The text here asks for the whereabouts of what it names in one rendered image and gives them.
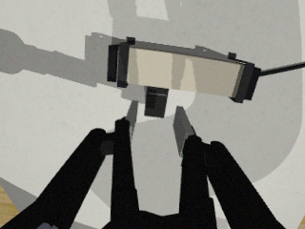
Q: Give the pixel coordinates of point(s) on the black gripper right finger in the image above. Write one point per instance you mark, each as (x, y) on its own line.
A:
(242, 205)

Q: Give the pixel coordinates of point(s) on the black plug charger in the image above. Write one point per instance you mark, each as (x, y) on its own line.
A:
(156, 101)

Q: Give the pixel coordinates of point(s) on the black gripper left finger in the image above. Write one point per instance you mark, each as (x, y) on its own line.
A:
(59, 203)

